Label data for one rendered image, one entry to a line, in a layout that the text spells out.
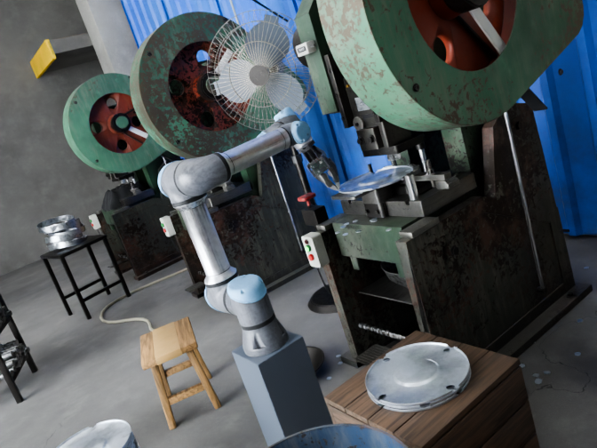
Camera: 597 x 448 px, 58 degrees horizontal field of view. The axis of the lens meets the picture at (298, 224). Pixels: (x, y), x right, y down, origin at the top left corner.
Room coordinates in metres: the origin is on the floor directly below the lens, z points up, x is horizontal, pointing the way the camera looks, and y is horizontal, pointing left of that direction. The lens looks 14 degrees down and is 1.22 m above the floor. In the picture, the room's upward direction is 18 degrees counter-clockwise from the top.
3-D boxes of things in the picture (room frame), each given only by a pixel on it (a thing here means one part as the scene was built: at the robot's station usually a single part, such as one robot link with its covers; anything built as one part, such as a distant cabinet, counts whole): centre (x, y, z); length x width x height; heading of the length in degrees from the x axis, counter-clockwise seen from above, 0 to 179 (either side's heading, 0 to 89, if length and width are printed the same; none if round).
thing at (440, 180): (1.90, -0.52, 0.76); 0.17 x 0.06 x 0.10; 31
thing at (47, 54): (7.52, 2.06, 2.44); 1.25 x 0.92 x 0.27; 31
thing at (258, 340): (1.62, 0.22, 0.50); 0.15 x 0.15 x 0.10
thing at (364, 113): (2.02, -0.40, 1.04); 0.17 x 0.15 x 0.30; 121
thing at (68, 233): (4.25, 1.77, 0.40); 0.45 x 0.40 x 0.79; 43
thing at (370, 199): (1.96, -0.29, 0.72); 0.25 x 0.14 x 0.14; 121
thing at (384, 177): (1.98, -0.33, 0.78); 0.29 x 0.29 x 0.01
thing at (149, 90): (3.71, 0.14, 0.87); 1.53 x 0.99 x 1.74; 119
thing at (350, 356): (2.35, -0.42, 0.45); 0.92 x 0.12 x 0.90; 121
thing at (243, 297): (1.63, 0.23, 0.62); 0.13 x 0.12 x 0.14; 36
